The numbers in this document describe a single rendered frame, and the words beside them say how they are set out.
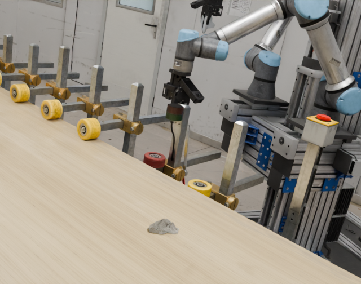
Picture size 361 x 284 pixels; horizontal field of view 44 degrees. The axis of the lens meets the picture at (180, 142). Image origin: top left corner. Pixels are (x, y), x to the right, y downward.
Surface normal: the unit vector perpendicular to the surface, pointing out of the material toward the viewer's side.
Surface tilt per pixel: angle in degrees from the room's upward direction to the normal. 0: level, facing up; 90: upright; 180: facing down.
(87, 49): 90
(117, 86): 91
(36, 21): 90
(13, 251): 0
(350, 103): 96
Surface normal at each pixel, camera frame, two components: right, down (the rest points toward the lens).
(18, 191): 0.18, -0.93
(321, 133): -0.66, 0.13
